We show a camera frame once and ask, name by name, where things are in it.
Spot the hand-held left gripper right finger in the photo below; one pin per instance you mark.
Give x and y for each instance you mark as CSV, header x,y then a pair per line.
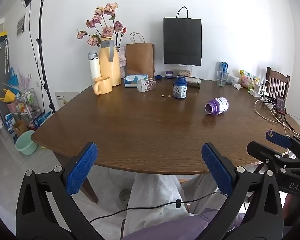
x,y
216,170

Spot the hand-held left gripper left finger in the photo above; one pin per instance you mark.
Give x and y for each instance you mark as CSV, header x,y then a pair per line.
x,y
81,170

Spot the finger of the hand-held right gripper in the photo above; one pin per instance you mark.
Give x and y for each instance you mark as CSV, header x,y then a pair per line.
x,y
265,152
277,139

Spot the person's right forearm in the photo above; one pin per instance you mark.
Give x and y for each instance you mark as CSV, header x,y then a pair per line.
x,y
296,210

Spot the black smartphone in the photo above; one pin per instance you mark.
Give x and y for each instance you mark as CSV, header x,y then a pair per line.
x,y
281,105

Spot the white power strip with chargers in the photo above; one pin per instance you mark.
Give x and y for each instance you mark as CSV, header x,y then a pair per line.
x,y
258,91

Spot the dark wooden chair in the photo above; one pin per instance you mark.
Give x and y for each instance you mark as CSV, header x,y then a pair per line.
x,y
277,82

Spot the small green bottle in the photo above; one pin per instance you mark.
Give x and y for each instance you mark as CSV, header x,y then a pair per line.
x,y
251,85

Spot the green plastic basin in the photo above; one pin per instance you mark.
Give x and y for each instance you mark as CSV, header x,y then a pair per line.
x,y
26,143

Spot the purple labelled bottle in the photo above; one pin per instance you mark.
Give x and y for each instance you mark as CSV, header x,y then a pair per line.
x,y
218,106

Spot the crumpled white tissue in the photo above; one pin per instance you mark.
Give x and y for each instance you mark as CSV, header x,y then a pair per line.
x,y
238,86

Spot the person's purple shirt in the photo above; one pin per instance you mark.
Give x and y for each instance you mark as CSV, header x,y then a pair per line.
x,y
180,227

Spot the colourful snack bag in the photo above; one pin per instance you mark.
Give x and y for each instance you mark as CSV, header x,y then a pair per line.
x,y
246,78

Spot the person's white trouser legs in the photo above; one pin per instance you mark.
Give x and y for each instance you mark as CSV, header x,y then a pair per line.
x,y
152,195

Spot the brown wooden table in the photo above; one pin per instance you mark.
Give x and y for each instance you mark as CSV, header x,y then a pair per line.
x,y
140,130

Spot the white leaning board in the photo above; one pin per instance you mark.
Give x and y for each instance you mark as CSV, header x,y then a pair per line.
x,y
65,100

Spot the cardboard box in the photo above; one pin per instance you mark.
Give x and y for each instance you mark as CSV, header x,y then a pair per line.
x,y
20,128

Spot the clear drinking glass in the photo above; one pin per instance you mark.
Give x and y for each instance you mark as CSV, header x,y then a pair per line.
x,y
222,80

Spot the yellow mug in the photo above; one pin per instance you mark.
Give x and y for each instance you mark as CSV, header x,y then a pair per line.
x,y
103,86

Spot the dark blue supplement bottle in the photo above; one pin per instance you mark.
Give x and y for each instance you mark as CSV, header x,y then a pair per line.
x,y
180,88

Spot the blue drink can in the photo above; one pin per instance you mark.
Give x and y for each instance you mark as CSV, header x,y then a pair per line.
x,y
224,66

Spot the steel tumbler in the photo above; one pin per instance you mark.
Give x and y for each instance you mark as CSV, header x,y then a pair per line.
x,y
193,82

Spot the white thermos bottle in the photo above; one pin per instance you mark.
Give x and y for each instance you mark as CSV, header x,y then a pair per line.
x,y
95,72

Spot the blue tissue box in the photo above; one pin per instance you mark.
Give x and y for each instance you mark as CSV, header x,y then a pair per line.
x,y
132,81

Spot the clear food container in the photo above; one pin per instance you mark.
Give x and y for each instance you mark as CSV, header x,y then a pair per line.
x,y
184,72

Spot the yellow bag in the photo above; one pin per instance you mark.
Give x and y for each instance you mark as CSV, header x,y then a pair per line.
x,y
8,96

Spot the yellow thermos jug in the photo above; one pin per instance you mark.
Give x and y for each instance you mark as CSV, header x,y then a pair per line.
x,y
110,70

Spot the small purple white jar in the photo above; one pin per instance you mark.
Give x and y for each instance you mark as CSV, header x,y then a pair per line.
x,y
169,75

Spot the clear bottle lying down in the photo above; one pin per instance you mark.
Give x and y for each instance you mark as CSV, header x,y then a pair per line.
x,y
147,85

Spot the dark blue bottle cap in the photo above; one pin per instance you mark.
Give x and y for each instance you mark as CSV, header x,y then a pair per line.
x,y
158,77

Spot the blue bag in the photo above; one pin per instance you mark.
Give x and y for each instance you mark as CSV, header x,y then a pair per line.
x,y
13,80

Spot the pink patterned vase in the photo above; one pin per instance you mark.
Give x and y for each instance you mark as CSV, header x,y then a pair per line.
x,y
121,57

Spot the brown paper bag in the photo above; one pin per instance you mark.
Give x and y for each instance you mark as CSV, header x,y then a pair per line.
x,y
140,60

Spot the black paper bag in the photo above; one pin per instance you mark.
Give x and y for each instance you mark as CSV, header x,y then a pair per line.
x,y
182,42

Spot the dried pink roses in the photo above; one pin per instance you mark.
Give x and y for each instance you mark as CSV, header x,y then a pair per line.
x,y
106,31

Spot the black studio light on stand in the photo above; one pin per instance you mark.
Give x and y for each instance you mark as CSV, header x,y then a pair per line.
x,y
41,30

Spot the white wall panel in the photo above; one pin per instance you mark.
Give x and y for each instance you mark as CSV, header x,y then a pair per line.
x,y
21,26

